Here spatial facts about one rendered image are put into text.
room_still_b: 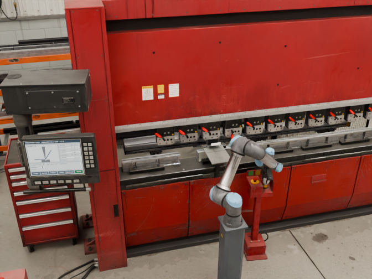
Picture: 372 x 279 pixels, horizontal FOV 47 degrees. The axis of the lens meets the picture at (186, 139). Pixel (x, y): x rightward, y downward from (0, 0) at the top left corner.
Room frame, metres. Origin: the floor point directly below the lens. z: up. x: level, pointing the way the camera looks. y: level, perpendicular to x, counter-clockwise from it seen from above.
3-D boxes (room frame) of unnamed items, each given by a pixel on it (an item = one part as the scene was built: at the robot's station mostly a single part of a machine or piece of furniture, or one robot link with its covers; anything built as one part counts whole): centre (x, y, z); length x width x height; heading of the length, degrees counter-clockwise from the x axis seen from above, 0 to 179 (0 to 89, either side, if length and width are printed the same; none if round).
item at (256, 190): (3.10, -0.64, 0.75); 0.20 x 0.16 x 0.18; 97
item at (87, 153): (2.42, 0.81, 1.42); 0.45 x 0.12 x 0.36; 95
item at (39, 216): (3.28, 1.31, 0.50); 0.50 x 0.50 x 1.00; 14
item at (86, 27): (3.24, 0.75, 1.15); 0.85 x 0.25 x 2.30; 14
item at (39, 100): (2.51, 0.86, 1.53); 0.51 x 0.25 x 0.85; 95
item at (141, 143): (3.70, -0.55, 0.93); 2.30 x 0.14 x 0.10; 104
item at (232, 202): (2.56, -0.35, 0.94); 0.13 x 0.12 x 0.14; 45
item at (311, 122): (3.55, -1.18, 1.18); 0.15 x 0.09 x 0.17; 104
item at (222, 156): (3.17, -0.27, 1.00); 0.26 x 0.18 x 0.01; 14
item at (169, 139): (3.20, 0.18, 1.18); 0.15 x 0.09 x 0.17; 104
